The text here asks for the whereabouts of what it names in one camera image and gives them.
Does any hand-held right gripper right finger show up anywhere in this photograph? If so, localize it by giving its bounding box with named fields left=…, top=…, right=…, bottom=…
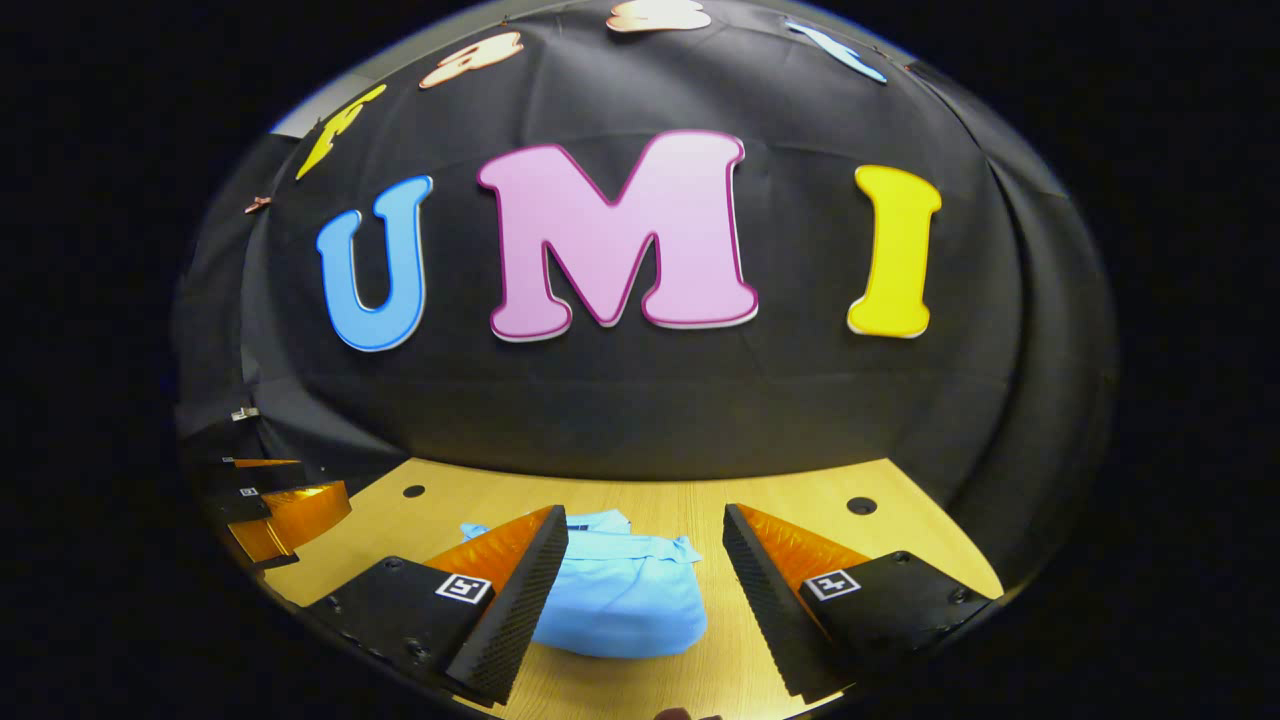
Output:
left=722, top=502, right=1004, bottom=701

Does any light blue T-shirt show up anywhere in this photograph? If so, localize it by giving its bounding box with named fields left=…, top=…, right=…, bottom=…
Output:
left=460, top=508, right=709, bottom=659

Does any black backdrop cloth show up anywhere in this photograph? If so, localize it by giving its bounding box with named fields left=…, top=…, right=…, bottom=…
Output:
left=172, top=0, right=1119, bottom=591

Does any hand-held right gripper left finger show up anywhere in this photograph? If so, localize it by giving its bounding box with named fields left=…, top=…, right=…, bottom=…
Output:
left=305, top=503, right=571, bottom=706

